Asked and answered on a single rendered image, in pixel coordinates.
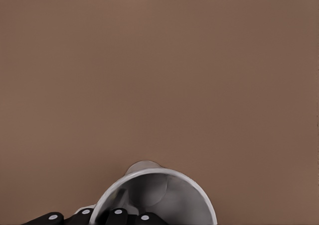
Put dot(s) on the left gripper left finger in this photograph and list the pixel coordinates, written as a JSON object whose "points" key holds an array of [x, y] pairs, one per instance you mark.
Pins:
{"points": [[74, 218]]}

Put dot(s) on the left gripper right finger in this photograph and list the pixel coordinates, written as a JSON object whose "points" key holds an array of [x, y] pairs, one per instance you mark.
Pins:
{"points": [[119, 217]]}

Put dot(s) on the white IKEA cup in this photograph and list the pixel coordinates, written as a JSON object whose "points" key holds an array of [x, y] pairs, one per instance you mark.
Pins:
{"points": [[179, 197]]}

